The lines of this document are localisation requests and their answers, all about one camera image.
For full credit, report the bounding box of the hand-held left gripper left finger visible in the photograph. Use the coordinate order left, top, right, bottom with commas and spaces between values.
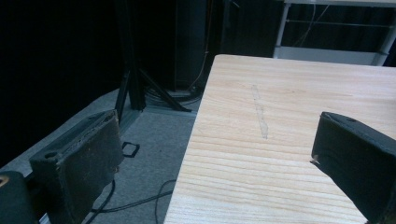
29, 108, 125, 224

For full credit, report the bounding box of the thin hanging cable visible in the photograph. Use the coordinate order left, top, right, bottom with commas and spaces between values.
189, 0, 216, 91

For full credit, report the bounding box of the black metal stand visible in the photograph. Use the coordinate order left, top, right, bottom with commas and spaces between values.
113, 0, 192, 122

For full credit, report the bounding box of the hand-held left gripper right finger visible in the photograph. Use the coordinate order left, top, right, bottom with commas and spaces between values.
309, 111, 396, 224

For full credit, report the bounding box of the thin black floor cable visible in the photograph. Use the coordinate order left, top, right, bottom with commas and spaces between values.
154, 178, 177, 224

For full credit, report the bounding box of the white metal rack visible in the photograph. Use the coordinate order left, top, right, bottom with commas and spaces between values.
273, 0, 396, 67

